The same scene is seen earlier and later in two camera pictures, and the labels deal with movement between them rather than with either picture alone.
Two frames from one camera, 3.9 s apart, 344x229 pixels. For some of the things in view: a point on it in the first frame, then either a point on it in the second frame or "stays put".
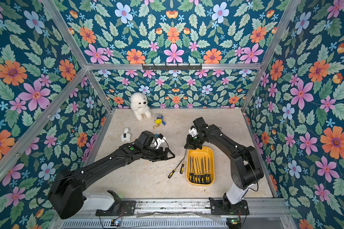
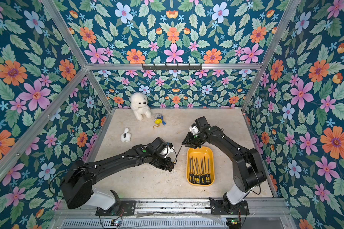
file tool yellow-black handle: (195, 174) stays put
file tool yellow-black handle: (198, 175) stays put
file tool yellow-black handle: (172, 172) → (174, 162)
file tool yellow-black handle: (182, 165) → (190, 174)
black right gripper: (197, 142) stays put
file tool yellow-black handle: (209, 174) stays put
